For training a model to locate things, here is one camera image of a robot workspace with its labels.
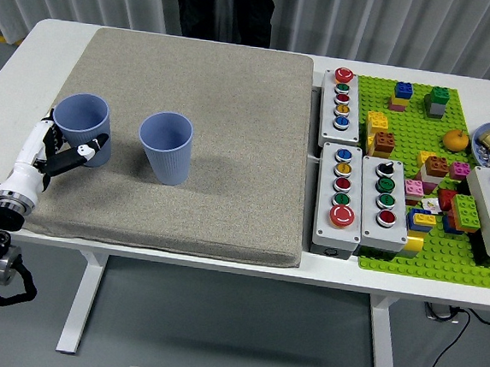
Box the grey selector switch control box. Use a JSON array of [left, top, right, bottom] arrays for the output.
[[353, 154, 416, 262], [457, 164, 490, 269]]

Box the grey five-button control box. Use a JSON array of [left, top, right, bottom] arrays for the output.
[[316, 65, 367, 151], [309, 140, 370, 262]]

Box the magenta toy brick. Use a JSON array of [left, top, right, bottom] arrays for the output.
[[447, 160, 473, 182]]

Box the brown toy brick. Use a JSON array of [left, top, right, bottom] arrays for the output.
[[370, 129, 398, 158], [422, 155, 452, 178]]

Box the grey power adapter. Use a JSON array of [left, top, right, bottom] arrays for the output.
[[422, 301, 463, 324]]

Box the orange fruit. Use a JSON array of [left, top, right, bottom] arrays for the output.
[[440, 127, 470, 152]]

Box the grey-brown fabric mat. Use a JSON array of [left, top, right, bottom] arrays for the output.
[[18, 21, 321, 270]]

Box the black power cable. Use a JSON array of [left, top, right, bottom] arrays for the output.
[[400, 302, 490, 367]]

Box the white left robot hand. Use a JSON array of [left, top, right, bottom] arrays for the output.
[[0, 104, 113, 216]]

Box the grey toy brick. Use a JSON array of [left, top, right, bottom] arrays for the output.
[[424, 99, 447, 121]]

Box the white table leg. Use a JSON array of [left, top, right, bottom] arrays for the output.
[[54, 249, 111, 358], [363, 293, 407, 367]]

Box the green studded baseplate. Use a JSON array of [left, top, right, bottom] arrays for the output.
[[339, 74, 490, 290]]

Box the person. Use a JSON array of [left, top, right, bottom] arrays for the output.
[[171, 0, 275, 49]]

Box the blue toy brick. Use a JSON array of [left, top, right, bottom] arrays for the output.
[[440, 216, 460, 235], [393, 80, 416, 100], [404, 207, 435, 234]]

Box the blue ribbed plastic cup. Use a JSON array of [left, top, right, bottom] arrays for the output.
[[133, 110, 196, 187], [49, 90, 117, 170]]

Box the white toy brick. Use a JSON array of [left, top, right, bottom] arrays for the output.
[[418, 167, 443, 186]]

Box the large green toy brick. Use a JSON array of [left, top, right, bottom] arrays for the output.
[[447, 192, 484, 234]]

